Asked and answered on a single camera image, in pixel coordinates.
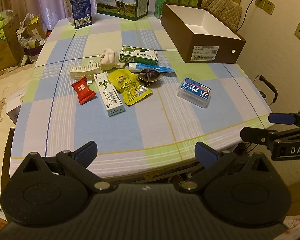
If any red candy packet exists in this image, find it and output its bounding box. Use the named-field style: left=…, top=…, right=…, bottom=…
left=71, top=77, right=96, bottom=105

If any dark snack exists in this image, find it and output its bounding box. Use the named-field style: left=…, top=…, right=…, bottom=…
left=136, top=68, right=162, bottom=87

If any white cloth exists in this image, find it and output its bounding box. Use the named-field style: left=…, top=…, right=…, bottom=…
left=100, top=48, right=125, bottom=72

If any blue hand cream tube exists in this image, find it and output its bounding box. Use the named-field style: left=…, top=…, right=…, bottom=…
left=128, top=63, right=175, bottom=73

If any clear box blue label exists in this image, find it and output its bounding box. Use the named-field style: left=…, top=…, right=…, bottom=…
left=177, top=77, right=211, bottom=108

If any long white green medicine box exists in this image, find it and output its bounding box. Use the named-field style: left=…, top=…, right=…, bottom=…
left=94, top=72, right=125, bottom=117

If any white box on floor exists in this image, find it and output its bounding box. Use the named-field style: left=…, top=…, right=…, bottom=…
left=6, top=86, right=27, bottom=124

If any plaid tablecloth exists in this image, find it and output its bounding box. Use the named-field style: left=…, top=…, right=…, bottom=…
left=9, top=12, right=273, bottom=179

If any white plastic clip rack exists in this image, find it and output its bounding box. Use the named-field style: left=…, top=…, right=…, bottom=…
left=70, top=60, right=101, bottom=80

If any yellow snack packet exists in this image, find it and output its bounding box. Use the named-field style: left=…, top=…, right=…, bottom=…
left=108, top=69, right=153, bottom=106

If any brown cardboard shoe box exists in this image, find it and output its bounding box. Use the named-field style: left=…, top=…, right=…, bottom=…
left=161, top=3, right=245, bottom=63

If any quilted beige chair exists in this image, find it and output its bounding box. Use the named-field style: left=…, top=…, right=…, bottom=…
left=200, top=0, right=242, bottom=31

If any brown cardboard box with packs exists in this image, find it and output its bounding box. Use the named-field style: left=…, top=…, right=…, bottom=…
left=0, top=14, right=25, bottom=71

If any bin with crumpled packaging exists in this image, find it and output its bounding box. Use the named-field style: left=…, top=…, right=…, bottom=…
left=16, top=13, right=47, bottom=63

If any tall blue carton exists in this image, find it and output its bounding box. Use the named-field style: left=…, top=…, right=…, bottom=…
left=64, top=0, right=92, bottom=29

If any black chair handle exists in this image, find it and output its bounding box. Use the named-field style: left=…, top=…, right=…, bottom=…
left=253, top=75, right=278, bottom=107

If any wall plug and cable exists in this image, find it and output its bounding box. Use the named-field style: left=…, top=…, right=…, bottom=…
left=236, top=0, right=266, bottom=33

